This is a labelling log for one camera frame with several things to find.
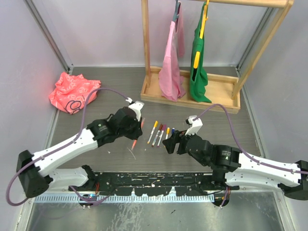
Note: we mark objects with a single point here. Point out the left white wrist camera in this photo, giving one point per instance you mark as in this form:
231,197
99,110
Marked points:
137,106

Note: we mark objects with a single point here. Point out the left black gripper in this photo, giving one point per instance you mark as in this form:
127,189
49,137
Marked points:
137,131

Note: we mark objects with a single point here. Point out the red patterned cloth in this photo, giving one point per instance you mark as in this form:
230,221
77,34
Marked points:
71,92

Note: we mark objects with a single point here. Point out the grey clothes hanger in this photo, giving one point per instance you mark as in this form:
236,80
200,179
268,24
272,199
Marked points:
176,11

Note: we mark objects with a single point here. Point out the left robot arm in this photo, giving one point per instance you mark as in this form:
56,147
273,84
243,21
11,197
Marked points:
39,171

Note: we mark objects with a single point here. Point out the yellow clothes hanger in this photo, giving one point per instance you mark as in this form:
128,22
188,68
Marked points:
201,34

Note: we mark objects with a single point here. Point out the wooden clothes rack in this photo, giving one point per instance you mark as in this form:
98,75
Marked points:
224,90

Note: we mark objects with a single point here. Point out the orange marker pen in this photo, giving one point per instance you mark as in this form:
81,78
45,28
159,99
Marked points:
135,141

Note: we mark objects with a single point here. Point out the white cable duct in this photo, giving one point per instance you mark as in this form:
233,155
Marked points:
171,198

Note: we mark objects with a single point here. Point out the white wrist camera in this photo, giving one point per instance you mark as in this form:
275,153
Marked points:
194,124
137,106

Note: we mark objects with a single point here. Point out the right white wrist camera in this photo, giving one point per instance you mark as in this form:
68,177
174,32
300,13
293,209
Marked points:
194,124

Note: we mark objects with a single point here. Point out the orange white pen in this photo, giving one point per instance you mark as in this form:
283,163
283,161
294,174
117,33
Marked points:
151,134

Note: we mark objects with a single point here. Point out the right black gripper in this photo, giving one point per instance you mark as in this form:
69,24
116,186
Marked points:
178,136

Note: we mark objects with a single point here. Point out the purple capped white pen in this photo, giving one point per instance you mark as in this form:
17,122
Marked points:
160,137

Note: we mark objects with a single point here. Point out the green shirt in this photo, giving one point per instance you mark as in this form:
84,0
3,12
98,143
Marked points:
198,77

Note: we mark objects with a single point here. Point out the pink shirt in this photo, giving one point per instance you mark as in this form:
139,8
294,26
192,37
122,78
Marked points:
170,80

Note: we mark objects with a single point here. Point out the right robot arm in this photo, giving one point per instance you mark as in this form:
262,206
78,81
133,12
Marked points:
232,168

